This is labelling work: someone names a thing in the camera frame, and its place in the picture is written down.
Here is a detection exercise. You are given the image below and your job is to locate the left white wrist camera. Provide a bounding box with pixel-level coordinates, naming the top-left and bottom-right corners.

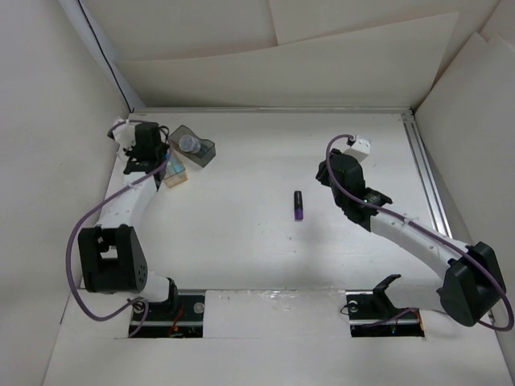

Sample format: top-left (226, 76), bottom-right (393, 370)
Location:
top-left (107, 117), bottom-right (135, 150)

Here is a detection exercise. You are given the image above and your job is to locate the dark grey plastic container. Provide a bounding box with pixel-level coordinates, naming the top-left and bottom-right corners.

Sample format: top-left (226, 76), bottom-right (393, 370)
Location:
top-left (170, 125), bottom-right (216, 167)

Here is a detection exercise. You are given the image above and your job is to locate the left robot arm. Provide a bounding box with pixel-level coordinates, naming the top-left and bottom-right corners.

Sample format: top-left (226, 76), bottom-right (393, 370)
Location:
top-left (78, 121), bottom-right (179, 319)

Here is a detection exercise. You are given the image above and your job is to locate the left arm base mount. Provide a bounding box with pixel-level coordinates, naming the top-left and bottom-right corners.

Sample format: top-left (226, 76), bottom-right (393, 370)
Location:
top-left (128, 289), bottom-right (205, 339)

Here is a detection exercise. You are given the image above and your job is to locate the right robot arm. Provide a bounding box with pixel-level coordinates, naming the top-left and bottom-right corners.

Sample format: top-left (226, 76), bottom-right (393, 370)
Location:
top-left (315, 149), bottom-right (514, 331)

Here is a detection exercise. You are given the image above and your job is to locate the black purple highlighter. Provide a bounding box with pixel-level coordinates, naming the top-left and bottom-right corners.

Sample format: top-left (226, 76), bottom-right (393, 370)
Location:
top-left (294, 191), bottom-right (303, 221)

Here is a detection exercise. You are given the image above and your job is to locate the orange plastic container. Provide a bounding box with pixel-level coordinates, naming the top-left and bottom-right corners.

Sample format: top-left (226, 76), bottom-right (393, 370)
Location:
top-left (163, 151), bottom-right (187, 188)

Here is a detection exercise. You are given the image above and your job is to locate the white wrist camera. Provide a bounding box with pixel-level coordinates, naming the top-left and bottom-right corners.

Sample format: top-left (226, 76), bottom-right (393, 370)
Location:
top-left (344, 135), bottom-right (371, 163)
top-left (107, 117), bottom-right (135, 150)

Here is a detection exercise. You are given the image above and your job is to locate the clear jar of paper clips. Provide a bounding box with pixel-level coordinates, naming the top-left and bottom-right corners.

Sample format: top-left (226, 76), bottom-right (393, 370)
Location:
top-left (179, 134), bottom-right (201, 154)

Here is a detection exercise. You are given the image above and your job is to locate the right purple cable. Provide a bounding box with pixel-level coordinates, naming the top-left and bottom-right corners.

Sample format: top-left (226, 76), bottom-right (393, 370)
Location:
top-left (324, 133), bottom-right (515, 331)

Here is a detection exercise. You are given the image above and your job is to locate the aluminium rail right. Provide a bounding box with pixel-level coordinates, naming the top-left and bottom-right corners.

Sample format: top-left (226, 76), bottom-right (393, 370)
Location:
top-left (401, 110), bottom-right (452, 236)

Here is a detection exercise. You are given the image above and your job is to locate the blue clear highlighter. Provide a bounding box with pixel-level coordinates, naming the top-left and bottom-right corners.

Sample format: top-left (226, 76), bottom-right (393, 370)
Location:
top-left (167, 159), bottom-right (185, 176)

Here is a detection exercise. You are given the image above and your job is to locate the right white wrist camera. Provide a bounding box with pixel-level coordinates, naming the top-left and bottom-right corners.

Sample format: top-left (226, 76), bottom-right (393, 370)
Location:
top-left (344, 135), bottom-right (371, 163)

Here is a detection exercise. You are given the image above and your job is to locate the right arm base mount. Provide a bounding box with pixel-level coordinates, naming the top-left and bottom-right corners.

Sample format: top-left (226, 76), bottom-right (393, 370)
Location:
top-left (340, 274), bottom-right (425, 338)

